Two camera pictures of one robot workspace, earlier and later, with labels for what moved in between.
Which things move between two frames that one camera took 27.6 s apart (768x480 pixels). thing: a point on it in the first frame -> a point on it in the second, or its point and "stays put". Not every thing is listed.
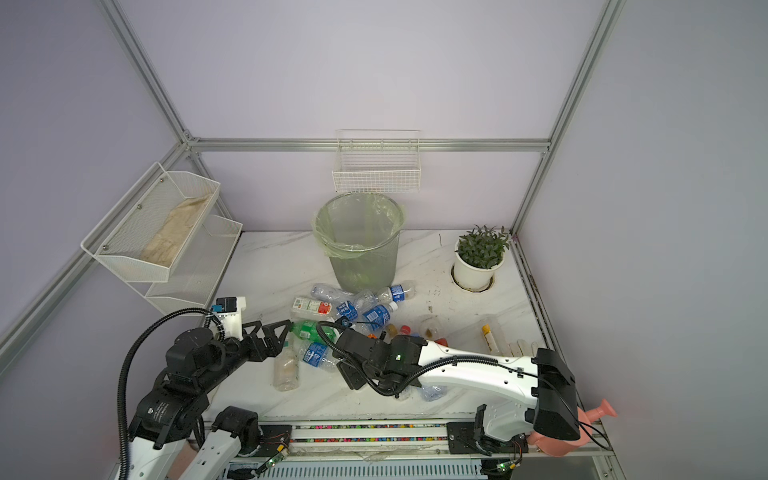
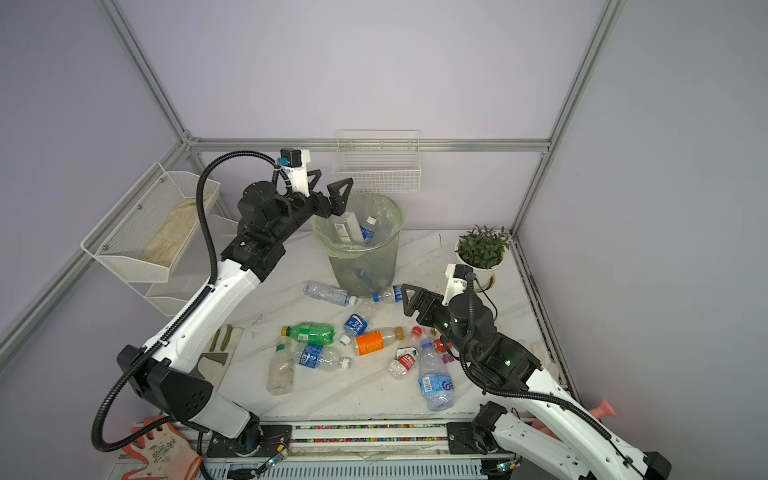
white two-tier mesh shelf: [161, 237] stays put
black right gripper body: [354, 376] -> [437, 315]
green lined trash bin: [359, 233] stays put
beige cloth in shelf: [168, 240] stays put
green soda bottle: [308, 330] stays put
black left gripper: [272, 345] -> [336, 205]
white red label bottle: [311, 309] -> [346, 229]
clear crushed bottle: [329, 293] stays put
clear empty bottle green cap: [286, 376] stays put
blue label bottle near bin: [397, 292] stays put
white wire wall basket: [377, 161] stays put
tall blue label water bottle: [374, 319] -> [365, 276]
